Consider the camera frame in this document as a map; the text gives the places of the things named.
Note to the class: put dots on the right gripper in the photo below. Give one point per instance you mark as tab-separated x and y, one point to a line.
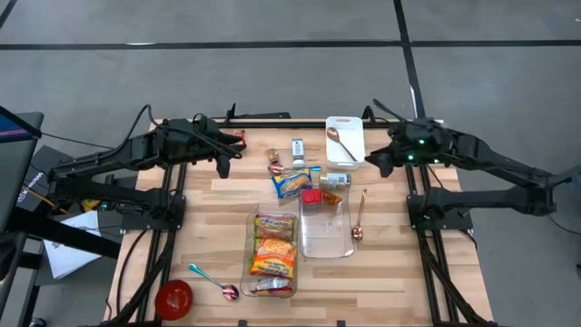
417	145

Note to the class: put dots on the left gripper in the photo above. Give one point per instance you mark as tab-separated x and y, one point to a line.
190	138

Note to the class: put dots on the white plastic bin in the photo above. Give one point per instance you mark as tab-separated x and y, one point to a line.
351	129

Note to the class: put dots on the glass spice jar white label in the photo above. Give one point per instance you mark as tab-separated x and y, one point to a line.
336	180

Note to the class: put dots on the rose gold spoon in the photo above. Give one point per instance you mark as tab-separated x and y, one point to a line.
332	133
357	233

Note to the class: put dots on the brown taco seasoning packet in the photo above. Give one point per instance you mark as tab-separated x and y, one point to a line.
331	197

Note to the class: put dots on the blue ramen packet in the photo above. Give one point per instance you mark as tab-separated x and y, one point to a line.
292	184

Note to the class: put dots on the red lid spice jar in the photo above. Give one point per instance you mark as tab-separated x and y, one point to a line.
312	196

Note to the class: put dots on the green ramen packet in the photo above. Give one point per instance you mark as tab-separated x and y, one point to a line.
274	224

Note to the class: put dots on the orange ramen packet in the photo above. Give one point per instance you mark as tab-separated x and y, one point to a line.
274	259

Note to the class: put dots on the red white ramen packet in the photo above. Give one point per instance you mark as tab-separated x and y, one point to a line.
272	285

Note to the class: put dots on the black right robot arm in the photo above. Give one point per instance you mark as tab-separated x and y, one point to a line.
499	200

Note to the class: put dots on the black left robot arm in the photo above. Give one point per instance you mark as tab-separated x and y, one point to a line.
104	155

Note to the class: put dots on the small brown spice bottle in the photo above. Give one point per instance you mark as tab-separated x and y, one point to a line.
272	156

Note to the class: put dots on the white shaker bottle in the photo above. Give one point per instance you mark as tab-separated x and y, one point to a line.
298	149

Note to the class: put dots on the clear plastic bin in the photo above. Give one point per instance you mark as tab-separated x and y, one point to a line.
327	245
245	254

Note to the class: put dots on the red bowl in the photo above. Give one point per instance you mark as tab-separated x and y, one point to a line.
174	300

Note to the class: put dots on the black box white lettering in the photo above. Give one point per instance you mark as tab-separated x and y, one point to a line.
50	156

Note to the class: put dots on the black metal beam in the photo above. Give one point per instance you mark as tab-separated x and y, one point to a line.
68	236

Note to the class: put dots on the white paper sheet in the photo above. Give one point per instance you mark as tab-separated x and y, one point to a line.
68	261

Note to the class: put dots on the black monitor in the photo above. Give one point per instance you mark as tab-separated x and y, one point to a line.
13	172

